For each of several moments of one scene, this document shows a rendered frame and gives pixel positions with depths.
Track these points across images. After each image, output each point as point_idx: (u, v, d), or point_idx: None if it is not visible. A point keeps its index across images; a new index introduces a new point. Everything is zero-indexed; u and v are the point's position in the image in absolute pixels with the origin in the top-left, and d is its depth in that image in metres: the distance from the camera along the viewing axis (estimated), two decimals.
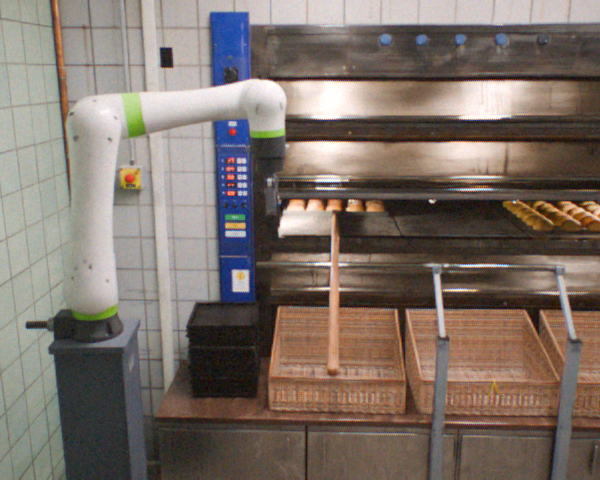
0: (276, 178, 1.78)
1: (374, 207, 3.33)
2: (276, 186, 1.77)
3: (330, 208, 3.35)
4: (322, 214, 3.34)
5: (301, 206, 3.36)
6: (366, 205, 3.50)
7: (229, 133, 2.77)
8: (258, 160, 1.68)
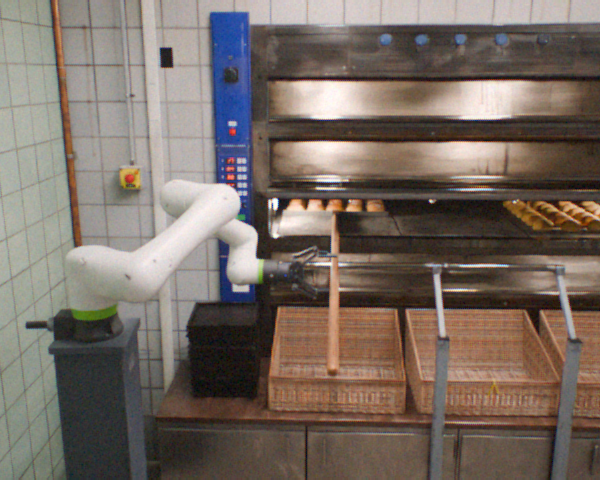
0: (298, 256, 2.35)
1: (374, 208, 3.33)
2: (303, 262, 2.36)
3: (330, 208, 3.35)
4: (322, 214, 3.34)
5: (301, 206, 3.36)
6: (366, 205, 3.50)
7: (229, 133, 2.77)
8: None
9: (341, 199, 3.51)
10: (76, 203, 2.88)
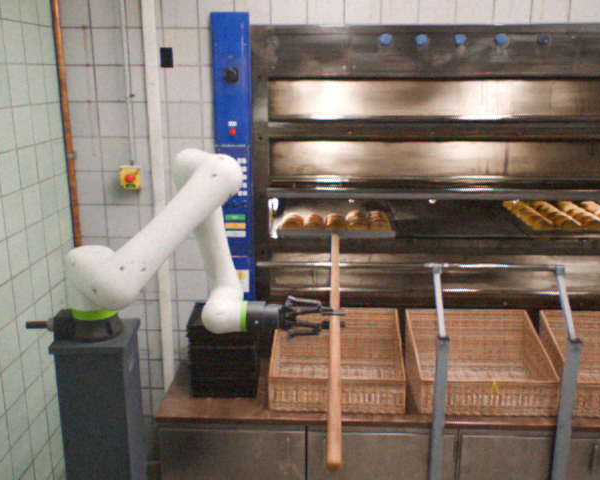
0: (295, 302, 1.90)
1: (379, 226, 2.94)
2: (300, 311, 1.91)
3: (329, 226, 2.96)
4: (320, 233, 2.95)
5: (296, 224, 2.97)
6: (369, 222, 3.11)
7: (229, 133, 2.77)
8: None
9: (341, 215, 3.12)
10: (76, 203, 2.88)
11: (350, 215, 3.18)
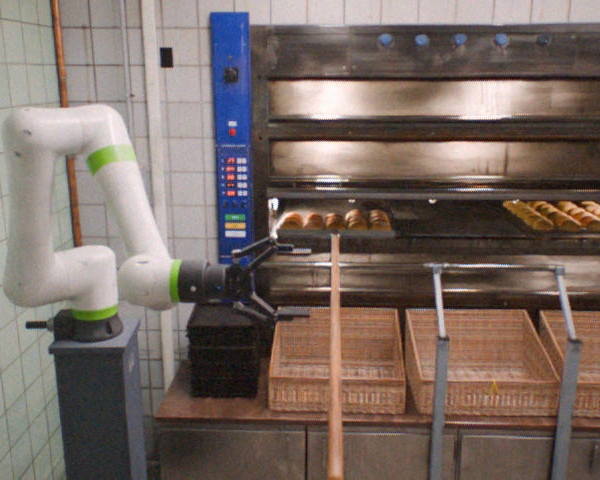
0: (242, 254, 1.32)
1: (379, 226, 2.94)
2: (251, 264, 1.33)
3: (329, 226, 2.96)
4: (320, 233, 2.95)
5: (296, 224, 2.96)
6: (369, 221, 3.11)
7: (229, 133, 2.77)
8: None
9: (341, 214, 3.12)
10: (76, 203, 2.88)
11: (350, 214, 3.18)
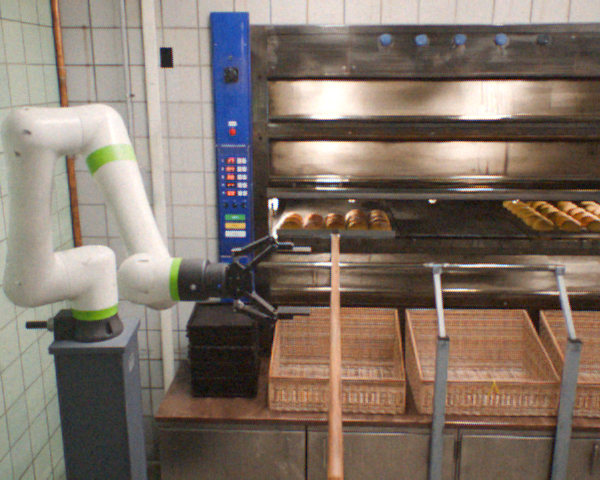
0: (242, 252, 1.32)
1: (379, 226, 2.94)
2: (251, 263, 1.33)
3: (329, 226, 2.96)
4: (320, 233, 2.95)
5: (296, 224, 2.96)
6: (369, 221, 3.11)
7: (229, 133, 2.77)
8: None
9: (341, 214, 3.12)
10: (76, 203, 2.88)
11: (350, 214, 3.18)
